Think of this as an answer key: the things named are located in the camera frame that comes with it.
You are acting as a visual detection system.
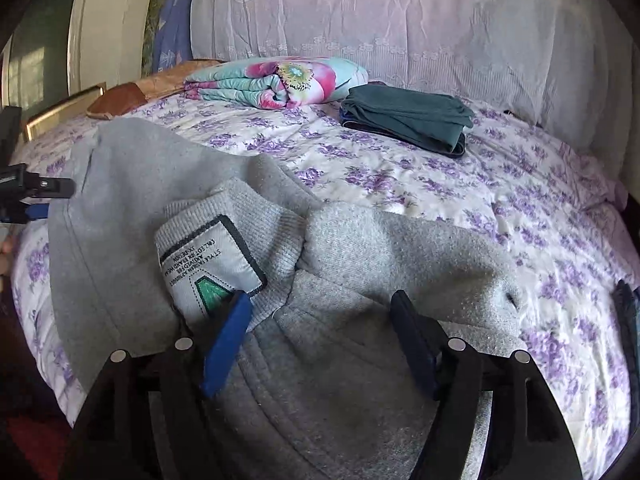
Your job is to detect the grey sweatpants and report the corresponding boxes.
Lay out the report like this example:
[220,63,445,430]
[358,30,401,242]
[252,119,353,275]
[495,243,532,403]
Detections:
[48,118,523,479]

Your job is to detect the folded teal floral quilt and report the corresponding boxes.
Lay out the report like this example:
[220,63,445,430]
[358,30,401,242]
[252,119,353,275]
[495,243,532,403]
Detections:
[184,56,369,110]

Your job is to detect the left hand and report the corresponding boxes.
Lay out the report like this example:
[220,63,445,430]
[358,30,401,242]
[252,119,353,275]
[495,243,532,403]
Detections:
[0,234,18,292]

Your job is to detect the purple floral bedspread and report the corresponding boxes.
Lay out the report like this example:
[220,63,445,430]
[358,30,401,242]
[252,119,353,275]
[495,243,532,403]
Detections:
[8,90,640,480]

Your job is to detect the folded teal and red clothes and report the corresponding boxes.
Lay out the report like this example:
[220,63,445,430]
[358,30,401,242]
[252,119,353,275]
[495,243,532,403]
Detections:
[340,84,474,158]

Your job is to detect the lilac lace covered headboard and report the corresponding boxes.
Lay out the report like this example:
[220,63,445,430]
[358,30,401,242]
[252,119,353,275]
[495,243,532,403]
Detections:
[191,0,634,166]

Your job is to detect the orange brown pillow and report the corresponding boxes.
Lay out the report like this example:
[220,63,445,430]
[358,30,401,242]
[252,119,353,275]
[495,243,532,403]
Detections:
[86,60,220,120]

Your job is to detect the blue patterned pillow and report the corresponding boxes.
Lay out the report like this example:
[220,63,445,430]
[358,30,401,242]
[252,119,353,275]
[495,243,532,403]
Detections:
[152,0,192,73]

